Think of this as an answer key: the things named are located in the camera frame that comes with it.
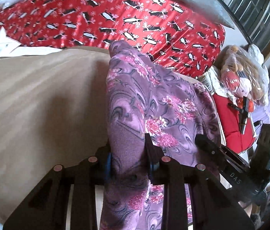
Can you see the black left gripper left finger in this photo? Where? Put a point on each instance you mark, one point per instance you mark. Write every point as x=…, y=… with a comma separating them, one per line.
x=64, y=195

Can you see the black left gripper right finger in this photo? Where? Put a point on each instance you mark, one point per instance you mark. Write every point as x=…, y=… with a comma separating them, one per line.
x=212, y=205

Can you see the purple floral cloth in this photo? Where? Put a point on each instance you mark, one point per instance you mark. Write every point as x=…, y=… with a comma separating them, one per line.
x=146, y=99

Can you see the red cushion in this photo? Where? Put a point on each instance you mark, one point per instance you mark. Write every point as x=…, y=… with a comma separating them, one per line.
x=229, y=119

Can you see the black tripod stand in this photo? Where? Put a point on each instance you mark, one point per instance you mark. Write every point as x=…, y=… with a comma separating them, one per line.
x=244, y=113

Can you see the beige fleece blanket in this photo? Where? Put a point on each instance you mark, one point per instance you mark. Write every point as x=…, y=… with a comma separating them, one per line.
x=53, y=110

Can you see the plastic bag of plush toys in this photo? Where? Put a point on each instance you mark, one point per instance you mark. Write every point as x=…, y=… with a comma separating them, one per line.
x=238, y=74

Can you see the white paper sheet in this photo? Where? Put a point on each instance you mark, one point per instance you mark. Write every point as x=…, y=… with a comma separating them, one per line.
x=12, y=48

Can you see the red penguin print quilt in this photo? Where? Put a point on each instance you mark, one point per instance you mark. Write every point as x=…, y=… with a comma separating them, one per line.
x=169, y=32

